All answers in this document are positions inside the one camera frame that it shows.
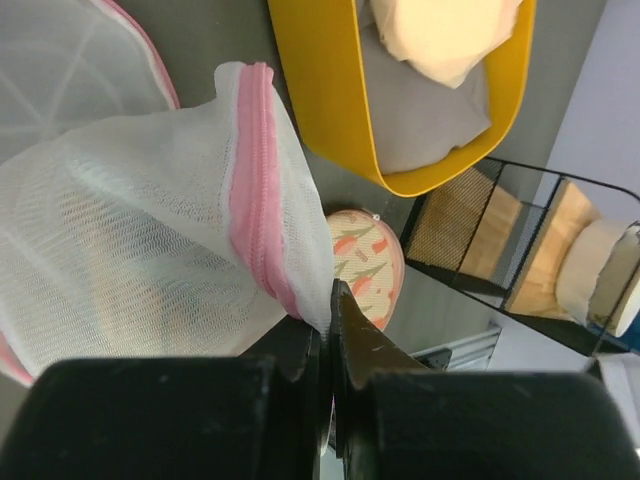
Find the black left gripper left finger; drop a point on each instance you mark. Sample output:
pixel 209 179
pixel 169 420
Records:
pixel 260 415

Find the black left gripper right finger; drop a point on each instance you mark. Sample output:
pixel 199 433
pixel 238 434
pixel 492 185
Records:
pixel 397 419

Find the white pink-trimmed mesh laundry bag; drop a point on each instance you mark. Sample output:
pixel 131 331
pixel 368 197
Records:
pixel 182 233

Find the tulip print bra bag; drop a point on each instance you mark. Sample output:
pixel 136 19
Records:
pixel 369 258

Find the peach padded bra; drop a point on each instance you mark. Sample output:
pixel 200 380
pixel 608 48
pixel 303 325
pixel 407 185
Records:
pixel 444 39

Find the empty pink-trimmed mesh laundry bag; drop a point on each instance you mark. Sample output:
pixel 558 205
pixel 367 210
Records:
pixel 65 64

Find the white ceramic bowl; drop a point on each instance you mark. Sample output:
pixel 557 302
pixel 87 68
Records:
pixel 582 265

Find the grey garment in basket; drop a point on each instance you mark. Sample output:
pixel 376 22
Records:
pixel 416 121

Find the yellow plastic basket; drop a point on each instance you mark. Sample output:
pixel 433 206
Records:
pixel 320 52

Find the black wire wooden rack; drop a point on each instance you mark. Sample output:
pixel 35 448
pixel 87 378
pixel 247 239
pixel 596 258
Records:
pixel 498 234

